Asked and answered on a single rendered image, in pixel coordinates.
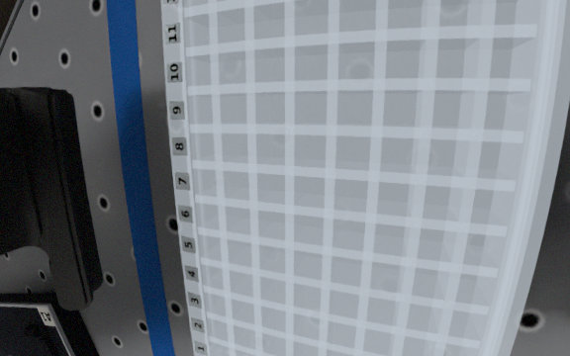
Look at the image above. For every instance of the blue tape outline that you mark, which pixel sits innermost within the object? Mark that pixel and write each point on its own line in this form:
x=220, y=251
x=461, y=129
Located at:
x=125, y=64

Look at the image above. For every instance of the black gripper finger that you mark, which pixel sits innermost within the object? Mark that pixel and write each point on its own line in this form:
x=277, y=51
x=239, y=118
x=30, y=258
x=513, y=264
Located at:
x=43, y=195

